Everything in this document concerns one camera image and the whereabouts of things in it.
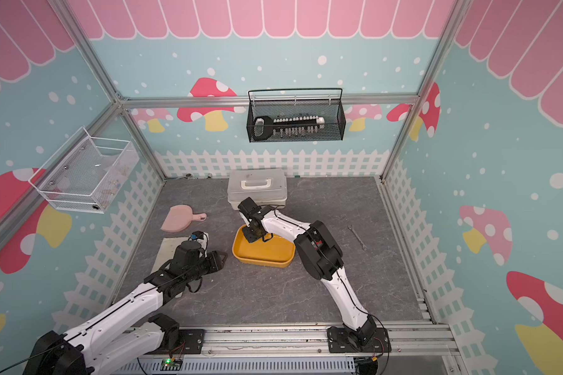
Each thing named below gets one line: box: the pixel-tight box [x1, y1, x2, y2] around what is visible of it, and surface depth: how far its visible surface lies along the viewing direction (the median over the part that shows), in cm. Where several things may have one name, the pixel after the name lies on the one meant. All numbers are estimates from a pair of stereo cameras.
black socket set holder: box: [253, 115, 326, 141], surface depth 91 cm
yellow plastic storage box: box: [231, 224, 297, 268], surface depth 93 cm
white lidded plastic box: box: [226, 168, 288, 211], surface depth 105 cm
